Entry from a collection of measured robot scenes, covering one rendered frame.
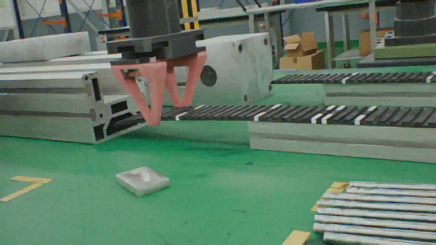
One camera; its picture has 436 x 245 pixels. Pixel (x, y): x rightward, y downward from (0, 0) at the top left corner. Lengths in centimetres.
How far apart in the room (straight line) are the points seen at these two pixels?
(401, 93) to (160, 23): 30
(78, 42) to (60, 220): 64
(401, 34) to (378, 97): 45
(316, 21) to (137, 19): 807
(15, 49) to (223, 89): 48
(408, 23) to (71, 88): 69
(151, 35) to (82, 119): 14
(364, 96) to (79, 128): 35
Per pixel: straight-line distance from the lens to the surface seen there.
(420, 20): 105
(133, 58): 54
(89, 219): 38
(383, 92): 63
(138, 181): 42
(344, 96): 65
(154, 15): 53
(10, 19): 617
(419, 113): 45
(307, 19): 862
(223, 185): 40
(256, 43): 72
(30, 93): 69
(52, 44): 96
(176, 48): 54
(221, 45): 68
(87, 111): 59
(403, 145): 44
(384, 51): 104
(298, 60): 567
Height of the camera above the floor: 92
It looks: 13 degrees down
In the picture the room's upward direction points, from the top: 7 degrees counter-clockwise
